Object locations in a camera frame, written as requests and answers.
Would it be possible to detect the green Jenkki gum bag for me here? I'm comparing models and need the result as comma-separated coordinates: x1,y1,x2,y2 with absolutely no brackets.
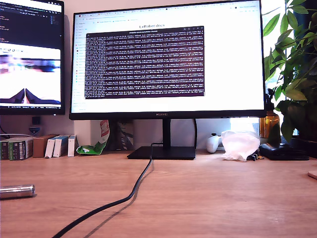
76,119,110,156

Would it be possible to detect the green leafy plant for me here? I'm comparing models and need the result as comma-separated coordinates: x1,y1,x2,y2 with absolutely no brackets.
262,0,317,144

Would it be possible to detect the white plastic bag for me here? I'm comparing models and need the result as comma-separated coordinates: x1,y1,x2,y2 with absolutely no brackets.
221,130,261,162

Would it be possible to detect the metallic laser pointer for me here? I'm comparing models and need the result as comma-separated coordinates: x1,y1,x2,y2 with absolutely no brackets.
0,184,36,200

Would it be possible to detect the blue white box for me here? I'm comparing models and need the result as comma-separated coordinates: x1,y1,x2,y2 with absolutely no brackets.
44,137,59,159
53,135,70,158
67,135,77,158

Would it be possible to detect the grey patterned pouch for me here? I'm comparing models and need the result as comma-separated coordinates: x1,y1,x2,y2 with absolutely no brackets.
116,120,134,151

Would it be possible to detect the amber glass pump bottle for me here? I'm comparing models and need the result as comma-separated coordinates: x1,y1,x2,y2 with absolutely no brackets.
259,88,282,144

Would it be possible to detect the black planter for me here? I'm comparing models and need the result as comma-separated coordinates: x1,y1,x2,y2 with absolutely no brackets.
289,135,317,159

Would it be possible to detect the Cuticura sanitiser bottle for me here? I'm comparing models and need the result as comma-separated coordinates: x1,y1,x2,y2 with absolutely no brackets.
28,116,42,136

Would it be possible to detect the brown cardboard box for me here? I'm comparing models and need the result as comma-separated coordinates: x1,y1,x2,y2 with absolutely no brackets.
33,134,60,158

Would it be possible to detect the white game controller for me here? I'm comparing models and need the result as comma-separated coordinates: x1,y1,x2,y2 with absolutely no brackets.
207,133,223,154

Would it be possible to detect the white cable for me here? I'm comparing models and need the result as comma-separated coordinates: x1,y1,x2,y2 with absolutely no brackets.
0,133,33,139

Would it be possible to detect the black wallet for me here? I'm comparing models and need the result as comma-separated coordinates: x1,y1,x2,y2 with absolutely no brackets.
259,142,310,161

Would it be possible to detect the black Asus monitor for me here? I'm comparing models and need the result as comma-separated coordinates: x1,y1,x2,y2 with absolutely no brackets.
0,0,66,116

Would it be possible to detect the black Huawei monitor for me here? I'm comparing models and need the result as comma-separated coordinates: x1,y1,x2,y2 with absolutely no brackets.
69,0,267,160

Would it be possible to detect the black power cable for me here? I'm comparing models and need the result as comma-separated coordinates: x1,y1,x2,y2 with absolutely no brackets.
51,143,164,238

